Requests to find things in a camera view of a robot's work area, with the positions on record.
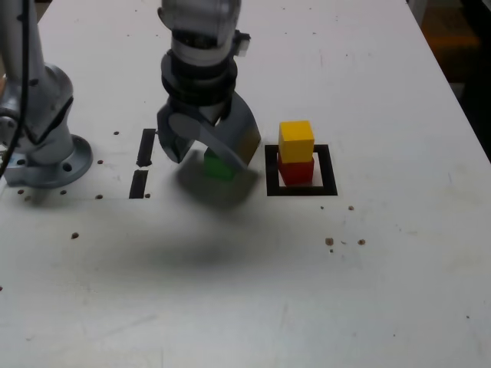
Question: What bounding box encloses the green cube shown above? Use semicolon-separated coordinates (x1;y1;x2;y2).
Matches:
203;147;237;181

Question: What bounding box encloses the black tape square outline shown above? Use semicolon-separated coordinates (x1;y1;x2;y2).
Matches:
264;143;338;197

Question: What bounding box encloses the red cube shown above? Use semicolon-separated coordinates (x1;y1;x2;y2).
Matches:
278;155;315;186

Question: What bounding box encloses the black tape strip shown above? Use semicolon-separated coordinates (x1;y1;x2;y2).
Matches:
128;128;157;199

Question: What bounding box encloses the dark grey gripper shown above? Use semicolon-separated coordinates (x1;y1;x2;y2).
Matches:
157;93;263;170

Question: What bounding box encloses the black cable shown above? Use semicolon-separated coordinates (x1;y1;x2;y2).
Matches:
0;0;34;177

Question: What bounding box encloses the yellow cube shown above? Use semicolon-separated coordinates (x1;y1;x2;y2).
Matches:
278;120;315;163

